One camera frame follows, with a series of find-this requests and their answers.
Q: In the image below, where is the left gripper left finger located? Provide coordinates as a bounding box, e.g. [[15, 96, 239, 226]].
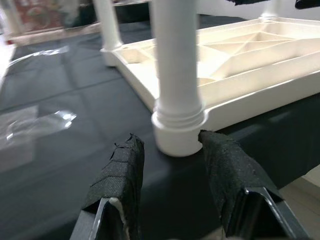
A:
[[71, 133, 146, 240]]

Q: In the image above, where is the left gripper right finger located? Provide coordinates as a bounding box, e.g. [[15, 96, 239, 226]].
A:
[[198, 129, 311, 240]]

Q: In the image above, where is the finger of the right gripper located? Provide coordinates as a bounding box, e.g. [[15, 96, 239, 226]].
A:
[[225, 0, 266, 6], [294, 0, 320, 10]]

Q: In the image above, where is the white plastic table leg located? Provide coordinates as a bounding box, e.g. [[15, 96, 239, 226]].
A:
[[149, 0, 205, 126], [93, 0, 124, 51], [260, 0, 284, 19]]

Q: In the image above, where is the white plastic children table top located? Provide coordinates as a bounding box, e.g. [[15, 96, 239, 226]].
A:
[[99, 16, 320, 157]]

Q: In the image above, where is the flat clear tape patch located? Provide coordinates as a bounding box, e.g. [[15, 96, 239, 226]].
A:
[[0, 104, 78, 174]]

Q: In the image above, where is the black bag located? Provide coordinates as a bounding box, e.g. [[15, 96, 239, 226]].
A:
[[62, 0, 99, 28]]

